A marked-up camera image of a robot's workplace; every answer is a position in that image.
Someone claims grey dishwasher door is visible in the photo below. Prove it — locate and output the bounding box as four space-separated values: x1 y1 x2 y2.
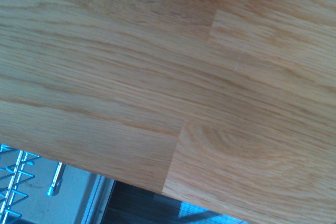
0 144 116 224

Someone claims tall grey wire dishwasher rack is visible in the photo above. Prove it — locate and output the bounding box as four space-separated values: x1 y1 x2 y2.
0 144 36 224

